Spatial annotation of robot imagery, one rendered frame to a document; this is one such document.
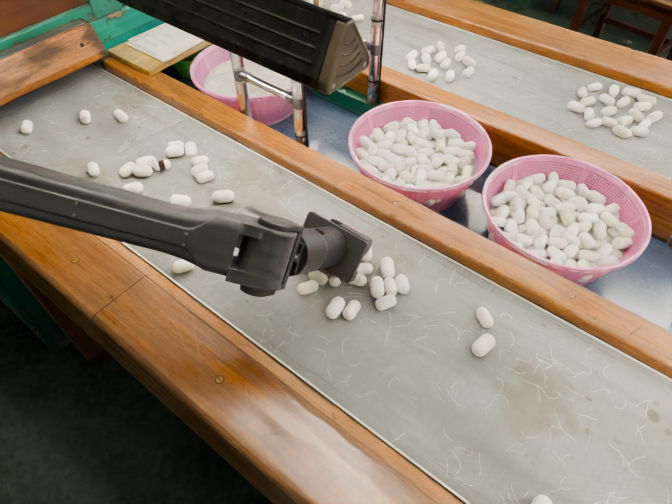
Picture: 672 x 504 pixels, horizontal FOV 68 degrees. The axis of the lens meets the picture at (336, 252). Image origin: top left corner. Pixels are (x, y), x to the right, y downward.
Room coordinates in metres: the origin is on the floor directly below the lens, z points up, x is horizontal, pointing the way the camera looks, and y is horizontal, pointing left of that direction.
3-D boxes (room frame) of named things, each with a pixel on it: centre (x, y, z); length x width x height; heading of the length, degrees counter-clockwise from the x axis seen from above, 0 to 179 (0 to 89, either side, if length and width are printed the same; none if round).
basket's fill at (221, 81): (1.02, 0.19, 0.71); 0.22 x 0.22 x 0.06
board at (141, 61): (1.16, 0.36, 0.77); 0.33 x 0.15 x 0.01; 142
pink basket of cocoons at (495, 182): (0.58, -0.38, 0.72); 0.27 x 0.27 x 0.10
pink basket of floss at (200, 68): (1.02, 0.19, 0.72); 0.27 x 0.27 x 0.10
